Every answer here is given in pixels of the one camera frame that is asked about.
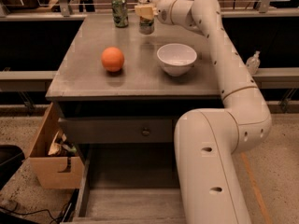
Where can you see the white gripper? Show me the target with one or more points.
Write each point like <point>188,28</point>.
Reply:
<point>163,12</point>

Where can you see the white 7up can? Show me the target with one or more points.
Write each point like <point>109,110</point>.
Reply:
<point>146,27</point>

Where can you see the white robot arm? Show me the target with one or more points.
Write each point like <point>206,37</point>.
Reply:
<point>206,139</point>

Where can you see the green soda can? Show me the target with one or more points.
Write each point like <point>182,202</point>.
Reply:
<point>119,12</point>

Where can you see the grey wooden drawer cabinet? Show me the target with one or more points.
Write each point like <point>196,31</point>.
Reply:
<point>83,88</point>

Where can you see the grey top drawer with knob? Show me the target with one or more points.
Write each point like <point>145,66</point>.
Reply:
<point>117,130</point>

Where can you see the open grey middle drawer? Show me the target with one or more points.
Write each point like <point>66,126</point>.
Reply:
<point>129,184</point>

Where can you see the white bowl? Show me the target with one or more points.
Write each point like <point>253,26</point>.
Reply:
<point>176,59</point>

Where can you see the orange ball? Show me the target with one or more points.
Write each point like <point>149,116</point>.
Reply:
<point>112,59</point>

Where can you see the cardboard box with trash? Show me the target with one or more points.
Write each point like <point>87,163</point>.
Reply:
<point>53,172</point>

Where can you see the black bin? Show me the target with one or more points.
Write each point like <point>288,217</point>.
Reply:
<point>11,158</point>

